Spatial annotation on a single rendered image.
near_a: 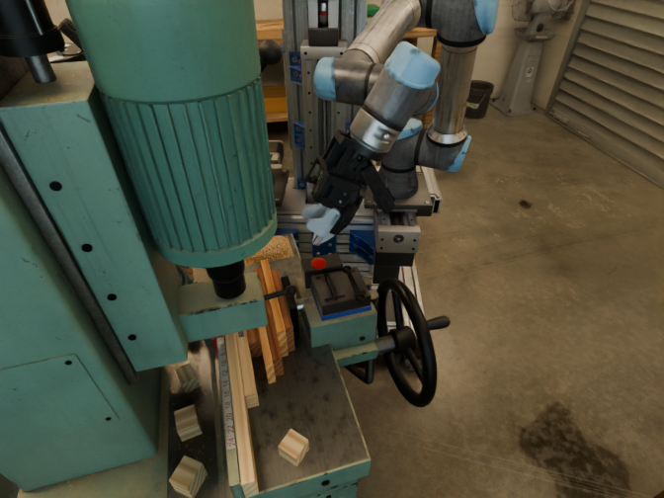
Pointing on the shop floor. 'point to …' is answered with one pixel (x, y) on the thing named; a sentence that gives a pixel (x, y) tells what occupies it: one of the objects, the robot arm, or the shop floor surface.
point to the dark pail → (478, 99)
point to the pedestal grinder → (529, 52)
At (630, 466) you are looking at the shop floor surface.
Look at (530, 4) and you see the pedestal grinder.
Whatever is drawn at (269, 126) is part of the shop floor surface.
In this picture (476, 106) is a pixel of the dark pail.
